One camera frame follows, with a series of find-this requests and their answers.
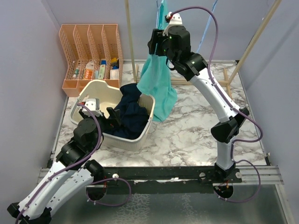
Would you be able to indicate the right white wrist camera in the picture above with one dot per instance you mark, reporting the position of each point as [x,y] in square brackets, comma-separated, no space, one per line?
[172,20]

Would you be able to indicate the orange white packet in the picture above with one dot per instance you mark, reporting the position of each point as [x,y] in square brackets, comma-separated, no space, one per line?
[88,71]

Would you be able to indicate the cream plastic laundry basket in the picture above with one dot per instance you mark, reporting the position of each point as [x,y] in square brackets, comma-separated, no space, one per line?
[110,97]

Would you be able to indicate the teal t shirt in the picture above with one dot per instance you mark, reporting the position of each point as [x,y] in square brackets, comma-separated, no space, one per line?
[155,80]

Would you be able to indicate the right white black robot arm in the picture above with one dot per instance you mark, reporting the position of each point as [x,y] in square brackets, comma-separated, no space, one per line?
[176,47]

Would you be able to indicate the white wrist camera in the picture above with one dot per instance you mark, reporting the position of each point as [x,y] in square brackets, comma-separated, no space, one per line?
[172,20]
[93,104]

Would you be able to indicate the light blue wire hanger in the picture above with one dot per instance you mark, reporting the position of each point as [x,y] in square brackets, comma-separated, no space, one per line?
[207,26]

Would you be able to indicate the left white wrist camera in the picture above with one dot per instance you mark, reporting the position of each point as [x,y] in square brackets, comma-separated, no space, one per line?
[93,104]

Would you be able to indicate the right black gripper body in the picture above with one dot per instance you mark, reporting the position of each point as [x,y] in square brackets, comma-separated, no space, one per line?
[162,50]

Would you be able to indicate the small bottle in organizer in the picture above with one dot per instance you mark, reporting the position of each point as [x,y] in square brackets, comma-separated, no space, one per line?
[76,73]

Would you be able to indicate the blue hanger of teal shirt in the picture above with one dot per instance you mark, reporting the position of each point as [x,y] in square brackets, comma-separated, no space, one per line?
[159,3]

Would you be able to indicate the white blue box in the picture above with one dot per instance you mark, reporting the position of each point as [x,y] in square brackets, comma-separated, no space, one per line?
[114,73]

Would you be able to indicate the navy blue t shirt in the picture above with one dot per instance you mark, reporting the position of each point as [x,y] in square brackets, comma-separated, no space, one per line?
[133,117]

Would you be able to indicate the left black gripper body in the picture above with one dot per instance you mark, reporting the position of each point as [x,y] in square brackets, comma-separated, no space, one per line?
[108,123]

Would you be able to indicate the yellow black sponge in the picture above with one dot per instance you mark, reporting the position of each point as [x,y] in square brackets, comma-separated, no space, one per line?
[114,61]

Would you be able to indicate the orange plastic file organizer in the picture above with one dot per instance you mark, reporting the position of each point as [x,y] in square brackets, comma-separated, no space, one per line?
[82,43]

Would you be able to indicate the green white box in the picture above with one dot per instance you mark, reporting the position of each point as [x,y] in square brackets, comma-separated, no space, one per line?
[102,69]

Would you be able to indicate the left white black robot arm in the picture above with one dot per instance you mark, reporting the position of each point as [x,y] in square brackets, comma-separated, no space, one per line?
[72,170]

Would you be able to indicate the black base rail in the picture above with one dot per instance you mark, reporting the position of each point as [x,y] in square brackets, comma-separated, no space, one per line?
[158,180]

